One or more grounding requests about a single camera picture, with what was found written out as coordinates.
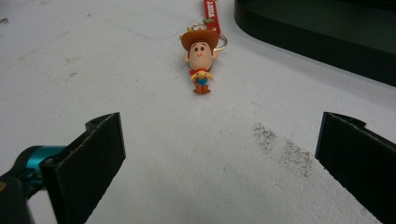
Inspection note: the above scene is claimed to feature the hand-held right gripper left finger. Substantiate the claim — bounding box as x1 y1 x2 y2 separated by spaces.
41 112 127 224

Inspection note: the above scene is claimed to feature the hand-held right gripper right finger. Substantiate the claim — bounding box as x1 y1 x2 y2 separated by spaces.
315 111 396 224

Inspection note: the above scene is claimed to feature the black hanger stand oval tray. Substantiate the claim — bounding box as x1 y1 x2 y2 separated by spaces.
233 0 396 88

